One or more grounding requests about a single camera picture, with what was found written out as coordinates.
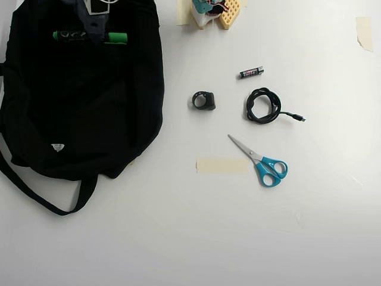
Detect blue handled scissors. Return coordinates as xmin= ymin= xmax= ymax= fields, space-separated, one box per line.
xmin=227 ymin=133 xmax=289 ymax=188

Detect black ring clip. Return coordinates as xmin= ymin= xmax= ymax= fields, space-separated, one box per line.
xmin=190 ymin=91 xmax=217 ymax=111

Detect black coiled USB cable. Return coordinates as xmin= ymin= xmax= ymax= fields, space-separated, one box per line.
xmin=244 ymin=87 xmax=307 ymax=125

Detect white and dark gripper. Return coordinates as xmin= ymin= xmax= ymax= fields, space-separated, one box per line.
xmin=71 ymin=0 xmax=108 ymax=46

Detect black fabric bag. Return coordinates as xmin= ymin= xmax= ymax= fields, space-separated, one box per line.
xmin=0 ymin=0 xmax=165 ymax=217

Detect green marker pen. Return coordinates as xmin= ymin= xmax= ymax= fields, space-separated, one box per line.
xmin=52 ymin=29 xmax=129 ymax=45

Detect black AAA battery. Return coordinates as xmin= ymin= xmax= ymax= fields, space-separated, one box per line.
xmin=238 ymin=66 xmax=265 ymax=80

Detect long beige masking tape strip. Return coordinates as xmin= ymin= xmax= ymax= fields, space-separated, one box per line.
xmin=196 ymin=157 xmax=249 ymax=175

